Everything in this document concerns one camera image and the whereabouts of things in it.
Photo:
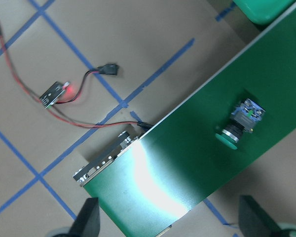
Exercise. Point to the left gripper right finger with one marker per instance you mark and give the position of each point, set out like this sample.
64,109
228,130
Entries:
254,221

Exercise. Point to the green plastic tray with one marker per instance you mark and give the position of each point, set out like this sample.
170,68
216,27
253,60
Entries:
263,12

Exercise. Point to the green push button switch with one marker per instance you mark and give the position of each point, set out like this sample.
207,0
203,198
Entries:
244,118

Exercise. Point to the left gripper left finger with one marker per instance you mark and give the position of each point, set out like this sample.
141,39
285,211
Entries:
87,223

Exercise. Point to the green conveyor belt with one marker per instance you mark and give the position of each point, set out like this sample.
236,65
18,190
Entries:
180,162

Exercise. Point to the small black controller board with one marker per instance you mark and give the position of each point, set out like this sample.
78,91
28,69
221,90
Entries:
52,94

